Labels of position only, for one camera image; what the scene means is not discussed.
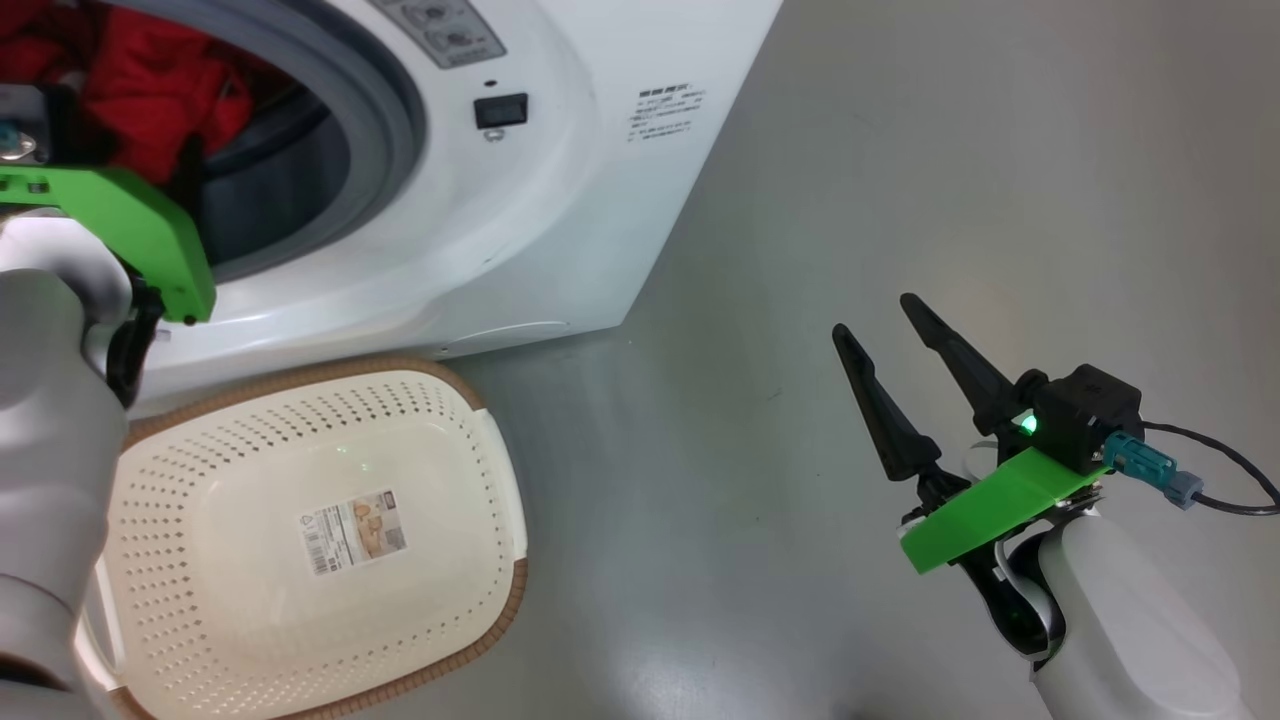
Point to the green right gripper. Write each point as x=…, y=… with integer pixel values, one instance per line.
x=1000, y=510

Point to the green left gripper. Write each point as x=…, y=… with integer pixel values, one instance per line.
x=140, y=225

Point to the red garment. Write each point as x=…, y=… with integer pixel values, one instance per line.
x=150, y=90

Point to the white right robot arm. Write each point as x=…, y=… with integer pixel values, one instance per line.
x=1130, y=630

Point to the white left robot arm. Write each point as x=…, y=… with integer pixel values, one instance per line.
x=40, y=450

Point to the washing machine drum opening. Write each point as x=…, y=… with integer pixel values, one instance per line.
x=385, y=120

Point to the cream perforated laundry basket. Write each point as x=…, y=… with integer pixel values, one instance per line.
x=250, y=450

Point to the white front-load washing machine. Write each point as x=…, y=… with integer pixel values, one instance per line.
x=560, y=200

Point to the white printed product label sticker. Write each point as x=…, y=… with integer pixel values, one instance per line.
x=352, y=532

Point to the grey warning sticker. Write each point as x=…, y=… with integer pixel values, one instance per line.
x=440, y=30

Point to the round white filter cover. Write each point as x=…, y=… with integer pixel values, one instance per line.
x=500, y=338

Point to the small printed text sticker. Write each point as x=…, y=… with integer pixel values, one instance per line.
x=665, y=113

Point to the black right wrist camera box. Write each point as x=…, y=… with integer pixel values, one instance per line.
x=1085, y=410

